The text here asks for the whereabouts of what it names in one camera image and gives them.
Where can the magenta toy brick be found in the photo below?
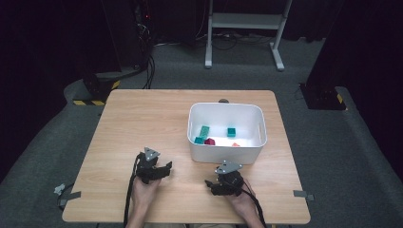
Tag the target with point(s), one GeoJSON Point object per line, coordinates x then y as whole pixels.
{"type": "Point", "coordinates": [209, 141]}

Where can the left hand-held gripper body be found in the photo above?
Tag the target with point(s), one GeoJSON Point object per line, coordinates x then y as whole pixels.
{"type": "Point", "coordinates": [149, 171]}

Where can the teal toy brick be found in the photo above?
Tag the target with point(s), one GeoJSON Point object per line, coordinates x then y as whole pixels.
{"type": "Point", "coordinates": [231, 132]}

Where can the white plastic bin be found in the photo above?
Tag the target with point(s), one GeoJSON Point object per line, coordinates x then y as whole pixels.
{"type": "Point", "coordinates": [226, 155]}

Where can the black stand base striped tape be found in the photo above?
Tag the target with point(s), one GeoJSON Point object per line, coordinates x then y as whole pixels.
{"type": "Point", "coordinates": [98, 88]}

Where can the person's left hand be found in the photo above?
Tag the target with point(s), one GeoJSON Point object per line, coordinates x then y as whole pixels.
{"type": "Point", "coordinates": [144, 198]}

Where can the grey round knob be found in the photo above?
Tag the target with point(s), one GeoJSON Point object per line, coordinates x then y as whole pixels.
{"type": "Point", "coordinates": [223, 101]}

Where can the white metal stand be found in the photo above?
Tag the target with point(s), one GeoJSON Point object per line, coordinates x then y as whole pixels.
{"type": "Point", "coordinates": [247, 20]}

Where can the dark curtain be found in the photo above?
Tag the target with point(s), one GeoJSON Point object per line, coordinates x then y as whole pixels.
{"type": "Point", "coordinates": [38, 63]}
{"type": "Point", "coordinates": [364, 57]}

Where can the sea green toy brick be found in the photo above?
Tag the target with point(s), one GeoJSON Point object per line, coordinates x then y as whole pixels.
{"type": "Point", "coordinates": [199, 140]}

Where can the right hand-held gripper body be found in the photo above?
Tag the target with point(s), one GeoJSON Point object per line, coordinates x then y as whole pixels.
{"type": "Point", "coordinates": [231, 183]}

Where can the person's right hand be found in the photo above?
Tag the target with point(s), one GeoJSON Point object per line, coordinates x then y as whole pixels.
{"type": "Point", "coordinates": [244, 202]}

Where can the grey tape strip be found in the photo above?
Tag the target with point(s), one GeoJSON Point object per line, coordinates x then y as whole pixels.
{"type": "Point", "coordinates": [302, 194]}
{"type": "Point", "coordinates": [69, 197]}

